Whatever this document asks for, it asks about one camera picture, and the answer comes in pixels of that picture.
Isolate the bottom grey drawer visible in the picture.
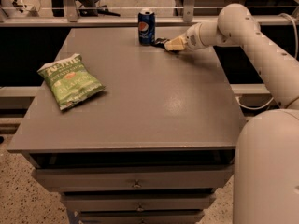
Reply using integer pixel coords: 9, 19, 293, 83
79, 210, 204, 224

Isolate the grey drawer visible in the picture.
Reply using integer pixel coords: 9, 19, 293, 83
61, 193, 216, 212
79, 210, 204, 224
32, 165, 234, 192

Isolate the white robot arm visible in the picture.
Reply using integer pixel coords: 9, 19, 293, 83
165, 4, 299, 224

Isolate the middle grey drawer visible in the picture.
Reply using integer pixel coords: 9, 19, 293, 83
61, 193, 216, 212

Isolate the top grey drawer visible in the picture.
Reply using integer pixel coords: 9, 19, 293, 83
32, 165, 234, 192

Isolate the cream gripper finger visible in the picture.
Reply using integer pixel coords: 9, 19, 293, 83
164, 36, 187, 51

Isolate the blue pepsi can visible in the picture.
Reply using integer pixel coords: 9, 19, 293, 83
138, 8, 155, 45

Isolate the green jalapeno chip bag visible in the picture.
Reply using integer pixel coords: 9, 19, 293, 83
37, 53, 105, 111

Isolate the grey drawer cabinet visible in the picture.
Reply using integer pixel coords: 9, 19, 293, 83
7, 26, 247, 224

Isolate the black rxbar chocolate bar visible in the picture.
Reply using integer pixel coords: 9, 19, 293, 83
152, 37, 168, 49

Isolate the metal railing frame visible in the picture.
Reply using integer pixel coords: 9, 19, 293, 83
1, 0, 299, 27

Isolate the white cable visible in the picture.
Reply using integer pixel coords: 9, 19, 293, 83
236, 12, 299, 111

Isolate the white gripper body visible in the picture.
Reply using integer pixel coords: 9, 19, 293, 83
186, 23, 206, 50

